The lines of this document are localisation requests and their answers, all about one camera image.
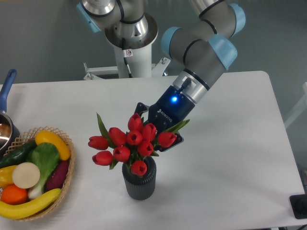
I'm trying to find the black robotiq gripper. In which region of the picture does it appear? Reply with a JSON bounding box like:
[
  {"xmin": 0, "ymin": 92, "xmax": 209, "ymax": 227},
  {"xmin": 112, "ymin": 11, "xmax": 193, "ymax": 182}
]
[{"xmin": 134, "ymin": 86, "xmax": 195, "ymax": 152}]

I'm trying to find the red tulip bouquet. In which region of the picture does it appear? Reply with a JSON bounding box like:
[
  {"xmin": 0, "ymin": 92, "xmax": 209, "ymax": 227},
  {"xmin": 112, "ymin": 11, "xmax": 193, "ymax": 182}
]
[{"xmin": 88, "ymin": 114, "xmax": 189, "ymax": 177}]

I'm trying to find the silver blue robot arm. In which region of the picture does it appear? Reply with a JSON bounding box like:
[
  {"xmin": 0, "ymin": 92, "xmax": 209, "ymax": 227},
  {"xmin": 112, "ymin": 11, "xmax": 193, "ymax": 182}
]
[{"xmin": 77, "ymin": 0, "xmax": 246, "ymax": 133}]

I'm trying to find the dark grey ribbed vase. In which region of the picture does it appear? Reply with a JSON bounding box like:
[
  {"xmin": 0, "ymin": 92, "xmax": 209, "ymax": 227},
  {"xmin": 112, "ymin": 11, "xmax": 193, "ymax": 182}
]
[{"xmin": 122, "ymin": 157, "xmax": 156, "ymax": 200}]

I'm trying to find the green bok choy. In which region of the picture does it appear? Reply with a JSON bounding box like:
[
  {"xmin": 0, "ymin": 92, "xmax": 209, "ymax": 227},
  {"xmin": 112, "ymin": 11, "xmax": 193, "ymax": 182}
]
[{"xmin": 26, "ymin": 143, "xmax": 59, "ymax": 200}]

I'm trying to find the purple sweet potato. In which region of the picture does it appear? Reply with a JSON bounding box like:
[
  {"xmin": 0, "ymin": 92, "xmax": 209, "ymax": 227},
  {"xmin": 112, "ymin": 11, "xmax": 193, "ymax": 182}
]
[{"xmin": 45, "ymin": 161, "xmax": 69, "ymax": 191}]

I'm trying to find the woven wicker basket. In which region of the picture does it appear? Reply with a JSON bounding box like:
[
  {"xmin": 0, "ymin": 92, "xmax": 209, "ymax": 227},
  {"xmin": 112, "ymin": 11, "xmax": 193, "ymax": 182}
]
[{"xmin": 0, "ymin": 126, "xmax": 75, "ymax": 221}]

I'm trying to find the green cucumber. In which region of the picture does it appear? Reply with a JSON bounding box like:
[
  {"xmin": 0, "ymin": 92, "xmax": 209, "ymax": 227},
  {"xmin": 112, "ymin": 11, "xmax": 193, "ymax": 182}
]
[{"xmin": 0, "ymin": 140, "xmax": 37, "ymax": 168}]

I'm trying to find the black device at table edge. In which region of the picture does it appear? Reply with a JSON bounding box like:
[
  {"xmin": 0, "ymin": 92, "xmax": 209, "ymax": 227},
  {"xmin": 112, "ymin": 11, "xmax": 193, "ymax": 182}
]
[{"xmin": 289, "ymin": 194, "xmax": 307, "ymax": 219}]

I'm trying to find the yellow bell pepper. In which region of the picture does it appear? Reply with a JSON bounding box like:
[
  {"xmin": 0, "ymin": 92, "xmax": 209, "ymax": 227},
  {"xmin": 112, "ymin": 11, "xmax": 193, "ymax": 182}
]
[{"xmin": 0, "ymin": 165, "xmax": 17, "ymax": 188}]

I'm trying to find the orange fruit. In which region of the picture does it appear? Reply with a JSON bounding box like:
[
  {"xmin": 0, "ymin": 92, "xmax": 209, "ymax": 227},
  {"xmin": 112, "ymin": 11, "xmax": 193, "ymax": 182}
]
[{"xmin": 0, "ymin": 184, "xmax": 28, "ymax": 205}]

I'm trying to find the yellow banana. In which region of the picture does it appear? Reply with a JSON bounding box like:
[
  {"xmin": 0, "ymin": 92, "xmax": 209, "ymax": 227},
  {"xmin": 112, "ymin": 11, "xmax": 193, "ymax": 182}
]
[{"xmin": 0, "ymin": 188, "xmax": 61, "ymax": 220}]

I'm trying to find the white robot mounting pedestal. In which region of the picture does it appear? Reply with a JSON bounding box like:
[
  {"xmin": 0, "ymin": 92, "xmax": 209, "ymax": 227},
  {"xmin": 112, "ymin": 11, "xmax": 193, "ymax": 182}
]
[{"xmin": 83, "ymin": 42, "xmax": 171, "ymax": 80}]

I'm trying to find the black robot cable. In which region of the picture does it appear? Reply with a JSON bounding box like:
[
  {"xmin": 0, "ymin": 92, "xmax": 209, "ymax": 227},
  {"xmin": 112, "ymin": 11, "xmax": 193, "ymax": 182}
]
[{"xmin": 121, "ymin": 37, "xmax": 133, "ymax": 78}]

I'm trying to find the blue handled saucepan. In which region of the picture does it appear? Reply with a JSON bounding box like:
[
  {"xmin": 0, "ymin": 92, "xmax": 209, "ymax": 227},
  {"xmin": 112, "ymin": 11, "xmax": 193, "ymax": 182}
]
[{"xmin": 0, "ymin": 69, "xmax": 20, "ymax": 159}]

